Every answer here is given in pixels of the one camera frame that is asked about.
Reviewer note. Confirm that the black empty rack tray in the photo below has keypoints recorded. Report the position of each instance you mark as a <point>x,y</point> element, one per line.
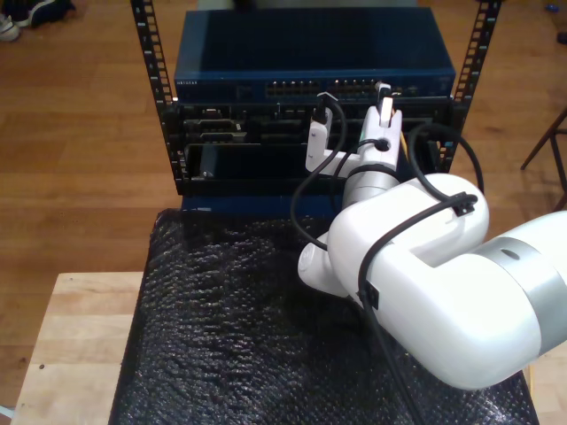
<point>243,164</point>

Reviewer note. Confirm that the blue base board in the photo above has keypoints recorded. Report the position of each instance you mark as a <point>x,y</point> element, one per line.
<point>243,206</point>

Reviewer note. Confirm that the dark wooden chair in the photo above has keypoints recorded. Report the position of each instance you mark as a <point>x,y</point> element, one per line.
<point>544,143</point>

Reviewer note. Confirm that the black Dell server unit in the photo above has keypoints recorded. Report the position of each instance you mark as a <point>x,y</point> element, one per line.
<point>221,126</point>

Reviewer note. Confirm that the small blue floor item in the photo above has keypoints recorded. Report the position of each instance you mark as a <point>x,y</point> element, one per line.
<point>551,7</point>

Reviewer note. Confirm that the black bubble-wrap mat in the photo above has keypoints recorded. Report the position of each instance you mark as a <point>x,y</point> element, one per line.
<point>221,354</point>

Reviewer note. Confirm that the dark blue shoe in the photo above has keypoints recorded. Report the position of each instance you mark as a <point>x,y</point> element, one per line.
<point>40,11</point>

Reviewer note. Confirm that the white sneaker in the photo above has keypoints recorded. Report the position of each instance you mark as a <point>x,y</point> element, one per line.
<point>4,28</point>

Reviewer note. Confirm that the blue Netgear network switch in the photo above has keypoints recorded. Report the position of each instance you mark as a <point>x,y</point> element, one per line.
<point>310,44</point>

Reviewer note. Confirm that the black perforated rack frame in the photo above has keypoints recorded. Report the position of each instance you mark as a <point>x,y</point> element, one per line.
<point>150,53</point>

